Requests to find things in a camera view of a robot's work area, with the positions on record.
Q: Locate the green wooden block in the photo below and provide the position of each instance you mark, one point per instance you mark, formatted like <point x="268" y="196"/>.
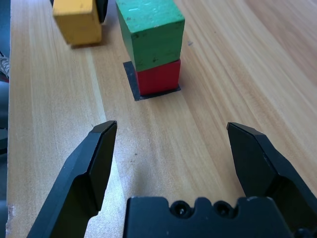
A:
<point x="151" y="29"/>

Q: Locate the white sneaker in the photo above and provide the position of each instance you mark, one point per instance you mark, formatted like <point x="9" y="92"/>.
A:
<point x="3" y="65"/>

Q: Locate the yellow wooden block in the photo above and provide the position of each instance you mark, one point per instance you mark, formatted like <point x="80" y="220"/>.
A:
<point x="76" y="22"/>

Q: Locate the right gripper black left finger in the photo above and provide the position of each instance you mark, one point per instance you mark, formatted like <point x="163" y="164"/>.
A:
<point x="81" y="178"/>

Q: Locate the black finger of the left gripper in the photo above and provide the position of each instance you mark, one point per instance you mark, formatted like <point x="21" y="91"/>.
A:
<point x="103" y="11"/>
<point x="51" y="2"/>

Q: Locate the red wooden block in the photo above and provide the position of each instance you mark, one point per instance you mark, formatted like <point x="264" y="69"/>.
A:
<point x="158" y="77"/>

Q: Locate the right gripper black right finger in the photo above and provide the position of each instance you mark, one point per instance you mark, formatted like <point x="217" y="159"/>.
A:
<point x="262" y="168"/>

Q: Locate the black square tape marker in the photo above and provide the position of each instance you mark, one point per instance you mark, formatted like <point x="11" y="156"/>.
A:
<point x="128" y="74"/>

